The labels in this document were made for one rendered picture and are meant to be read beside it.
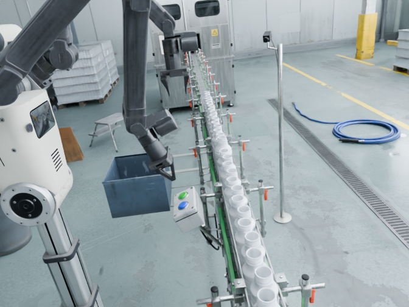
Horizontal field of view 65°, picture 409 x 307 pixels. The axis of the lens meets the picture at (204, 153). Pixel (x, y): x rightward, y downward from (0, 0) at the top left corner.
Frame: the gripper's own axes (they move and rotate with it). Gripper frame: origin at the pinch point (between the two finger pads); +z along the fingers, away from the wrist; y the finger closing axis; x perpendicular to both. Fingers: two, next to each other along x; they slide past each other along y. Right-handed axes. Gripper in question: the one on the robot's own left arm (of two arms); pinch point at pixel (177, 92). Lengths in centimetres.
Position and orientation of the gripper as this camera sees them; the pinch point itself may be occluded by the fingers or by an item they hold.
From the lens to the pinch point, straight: 126.4
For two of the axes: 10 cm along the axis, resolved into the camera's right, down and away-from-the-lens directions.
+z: 1.2, 9.1, 4.1
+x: 0.6, 4.0, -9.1
